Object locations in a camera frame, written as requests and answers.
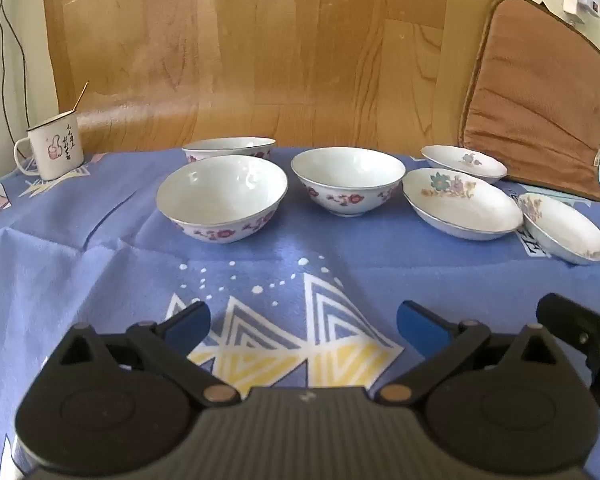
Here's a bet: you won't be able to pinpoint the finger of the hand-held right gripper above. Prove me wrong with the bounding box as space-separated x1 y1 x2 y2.
536 292 600 406

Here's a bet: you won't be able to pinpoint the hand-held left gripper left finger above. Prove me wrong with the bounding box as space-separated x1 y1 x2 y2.
50 301 242 407

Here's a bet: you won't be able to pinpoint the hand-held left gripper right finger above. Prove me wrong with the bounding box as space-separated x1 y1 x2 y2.
375 300 566 408

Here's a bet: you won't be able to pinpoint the white floral plate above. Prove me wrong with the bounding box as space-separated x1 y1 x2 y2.
420 144 508 185
517 192 600 266
402 168 524 241

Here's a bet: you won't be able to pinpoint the white bowl red flowers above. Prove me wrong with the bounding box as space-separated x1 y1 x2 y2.
156 154 289 244
290 147 406 219
181 136 277 164

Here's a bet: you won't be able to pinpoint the blue printed tablecloth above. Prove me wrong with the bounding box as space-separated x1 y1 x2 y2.
0 147 600 480

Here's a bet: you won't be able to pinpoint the white enamel mug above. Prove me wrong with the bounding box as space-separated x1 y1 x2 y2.
13 110 84 181

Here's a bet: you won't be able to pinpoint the brown seat cushion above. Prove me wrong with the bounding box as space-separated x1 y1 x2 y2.
458 0 600 206

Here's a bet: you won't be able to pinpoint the thin wooden stick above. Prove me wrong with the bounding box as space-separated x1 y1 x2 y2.
71 80 90 112

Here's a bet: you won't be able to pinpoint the wooden wall panel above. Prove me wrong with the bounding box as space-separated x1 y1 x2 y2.
40 0 503 161

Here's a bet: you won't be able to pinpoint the thin black cable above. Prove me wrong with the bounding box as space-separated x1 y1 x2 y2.
0 0 31 133

